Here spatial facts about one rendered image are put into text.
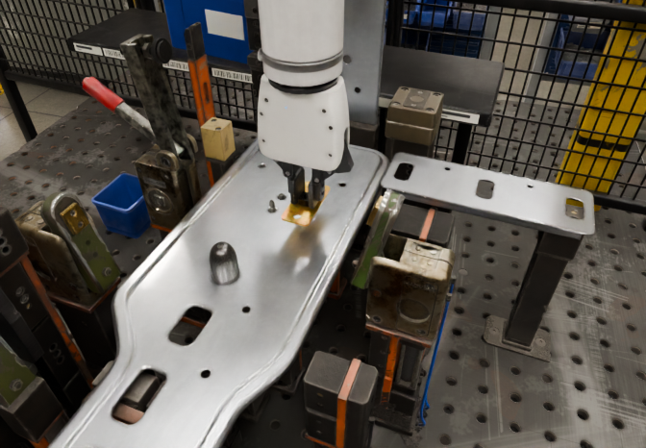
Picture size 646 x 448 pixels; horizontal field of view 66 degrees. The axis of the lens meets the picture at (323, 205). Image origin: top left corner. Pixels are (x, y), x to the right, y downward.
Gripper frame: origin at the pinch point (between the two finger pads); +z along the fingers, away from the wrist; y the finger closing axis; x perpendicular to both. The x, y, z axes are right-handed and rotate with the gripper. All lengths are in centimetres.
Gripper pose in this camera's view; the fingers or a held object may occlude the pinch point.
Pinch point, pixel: (306, 187)
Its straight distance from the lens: 63.3
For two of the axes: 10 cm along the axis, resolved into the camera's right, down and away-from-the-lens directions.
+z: 0.0, 7.7, 6.4
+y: 9.3, 2.3, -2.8
